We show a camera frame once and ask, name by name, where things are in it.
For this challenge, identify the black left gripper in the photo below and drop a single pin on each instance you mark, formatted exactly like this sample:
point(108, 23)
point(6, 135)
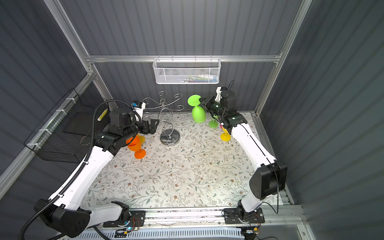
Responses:
point(146, 130)

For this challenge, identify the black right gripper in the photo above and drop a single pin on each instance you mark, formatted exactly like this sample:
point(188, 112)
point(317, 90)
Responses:
point(209, 100)

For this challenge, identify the green wine glass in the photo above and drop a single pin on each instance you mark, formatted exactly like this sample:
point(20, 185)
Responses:
point(213, 123)
point(198, 113)

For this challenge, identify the yellow wine glass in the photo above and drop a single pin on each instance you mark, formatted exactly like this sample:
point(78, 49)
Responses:
point(142, 139)
point(225, 136)

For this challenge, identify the chrome wine glass rack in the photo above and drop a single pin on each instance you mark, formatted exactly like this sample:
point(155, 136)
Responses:
point(169, 135)

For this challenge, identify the orange wine glass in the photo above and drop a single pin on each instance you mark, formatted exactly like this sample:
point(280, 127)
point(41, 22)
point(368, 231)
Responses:
point(135, 146)

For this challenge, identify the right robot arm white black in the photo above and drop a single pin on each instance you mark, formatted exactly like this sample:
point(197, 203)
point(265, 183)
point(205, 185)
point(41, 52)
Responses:
point(270, 175)

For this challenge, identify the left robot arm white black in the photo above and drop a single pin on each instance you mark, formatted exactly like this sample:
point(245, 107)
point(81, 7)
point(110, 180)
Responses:
point(62, 211)

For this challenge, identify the yellow marker in basket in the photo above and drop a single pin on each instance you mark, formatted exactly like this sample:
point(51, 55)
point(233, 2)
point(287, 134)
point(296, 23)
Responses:
point(102, 115)

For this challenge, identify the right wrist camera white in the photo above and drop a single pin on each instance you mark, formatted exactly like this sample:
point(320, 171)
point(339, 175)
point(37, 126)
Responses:
point(218, 93)

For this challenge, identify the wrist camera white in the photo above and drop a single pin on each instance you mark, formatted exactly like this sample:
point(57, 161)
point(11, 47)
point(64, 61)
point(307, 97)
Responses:
point(139, 108)
point(218, 93)

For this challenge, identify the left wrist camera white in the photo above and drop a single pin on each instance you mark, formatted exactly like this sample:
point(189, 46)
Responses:
point(139, 108)

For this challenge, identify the white wire mesh basket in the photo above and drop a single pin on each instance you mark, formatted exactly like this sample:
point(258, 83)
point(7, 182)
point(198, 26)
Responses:
point(187, 72)

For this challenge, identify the black wire basket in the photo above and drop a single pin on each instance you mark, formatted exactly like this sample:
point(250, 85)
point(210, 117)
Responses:
point(64, 134)

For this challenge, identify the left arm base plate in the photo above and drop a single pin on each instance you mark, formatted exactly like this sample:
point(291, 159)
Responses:
point(136, 219)

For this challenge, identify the white vented cable duct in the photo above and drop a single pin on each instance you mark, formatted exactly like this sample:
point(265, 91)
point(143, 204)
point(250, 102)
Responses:
point(215, 233)

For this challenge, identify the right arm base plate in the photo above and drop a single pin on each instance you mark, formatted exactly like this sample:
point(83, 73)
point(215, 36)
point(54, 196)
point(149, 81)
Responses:
point(233, 216)

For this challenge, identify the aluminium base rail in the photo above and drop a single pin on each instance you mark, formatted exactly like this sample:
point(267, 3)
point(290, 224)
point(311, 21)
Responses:
point(213, 217)

